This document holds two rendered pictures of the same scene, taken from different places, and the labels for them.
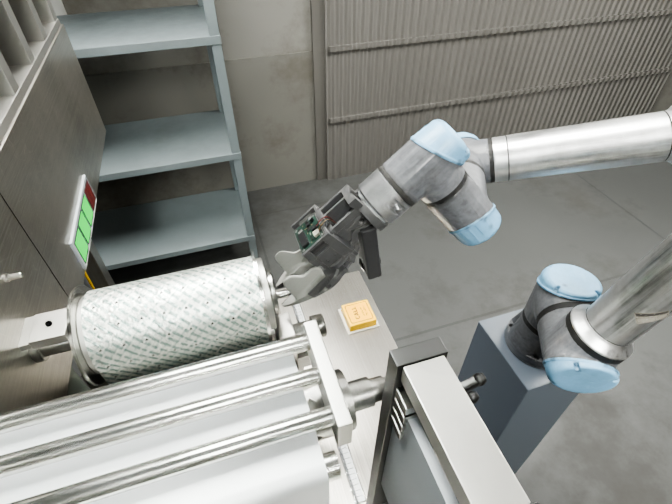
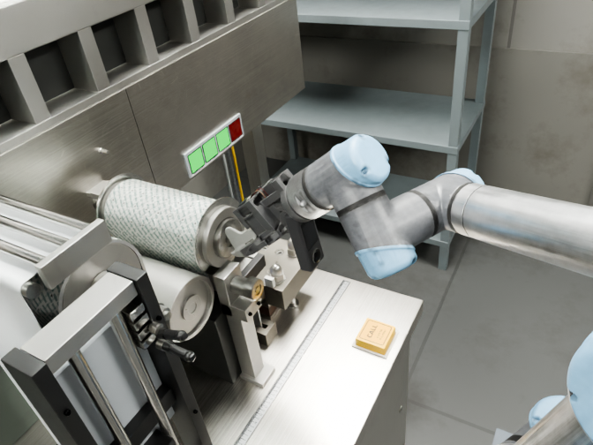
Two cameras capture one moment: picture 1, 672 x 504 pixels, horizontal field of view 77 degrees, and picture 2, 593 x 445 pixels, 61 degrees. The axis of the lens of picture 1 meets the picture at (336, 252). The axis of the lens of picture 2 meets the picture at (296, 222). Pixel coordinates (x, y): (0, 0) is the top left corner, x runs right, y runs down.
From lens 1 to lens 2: 57 cm
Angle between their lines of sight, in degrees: 40
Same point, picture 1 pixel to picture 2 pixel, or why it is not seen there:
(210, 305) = (170, 219)
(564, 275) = not seen: hidden behind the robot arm
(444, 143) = (342, 156)
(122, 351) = (118, 222)
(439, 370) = (117, 285)
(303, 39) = not seen: outside the picture
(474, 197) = (369, 223)
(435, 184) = (332, 193)
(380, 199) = (292, 189)
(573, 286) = not seen: hidden behind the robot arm
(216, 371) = (46, 217)
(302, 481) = (11, 282)
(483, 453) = (66, 329)
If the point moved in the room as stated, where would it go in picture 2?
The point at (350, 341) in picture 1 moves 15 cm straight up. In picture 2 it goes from (347, 352) to (344, 305)
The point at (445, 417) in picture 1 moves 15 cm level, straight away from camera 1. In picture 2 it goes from (82, 304) to (217, 272)
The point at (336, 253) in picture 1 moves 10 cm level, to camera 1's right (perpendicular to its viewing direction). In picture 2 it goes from (262, 224) to (304, 250)
